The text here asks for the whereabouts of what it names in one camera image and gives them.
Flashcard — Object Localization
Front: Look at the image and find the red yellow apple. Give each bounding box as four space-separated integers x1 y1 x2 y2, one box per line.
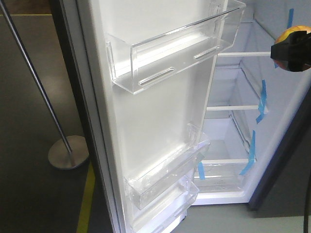
273 25 311 71

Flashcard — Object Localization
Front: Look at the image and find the clear middle door bin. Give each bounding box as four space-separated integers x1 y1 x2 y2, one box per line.
124 123 210 210

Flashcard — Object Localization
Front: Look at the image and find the white fridge door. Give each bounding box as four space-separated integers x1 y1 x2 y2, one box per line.
50 0 246 233

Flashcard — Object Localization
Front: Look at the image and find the clear upper door bin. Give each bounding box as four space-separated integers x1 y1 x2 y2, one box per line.
105 0 246 94

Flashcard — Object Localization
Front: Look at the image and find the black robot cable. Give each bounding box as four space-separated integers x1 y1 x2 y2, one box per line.
301 179 311 233

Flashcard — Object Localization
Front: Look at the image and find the clear door bin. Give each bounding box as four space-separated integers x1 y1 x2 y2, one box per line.
132 177 200 233
105 0 246 94
124 123 210 210

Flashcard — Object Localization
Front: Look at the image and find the clear lower door bin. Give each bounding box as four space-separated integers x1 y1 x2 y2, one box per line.
132 177 200 233

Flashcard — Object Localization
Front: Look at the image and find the white fridge interior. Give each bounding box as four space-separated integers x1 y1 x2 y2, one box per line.
194 0 311 206

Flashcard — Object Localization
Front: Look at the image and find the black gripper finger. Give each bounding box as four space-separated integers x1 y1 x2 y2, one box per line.
270 31 311 72

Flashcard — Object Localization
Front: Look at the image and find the brushed metal stanchion post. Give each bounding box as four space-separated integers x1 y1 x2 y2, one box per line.
0 0 89 170

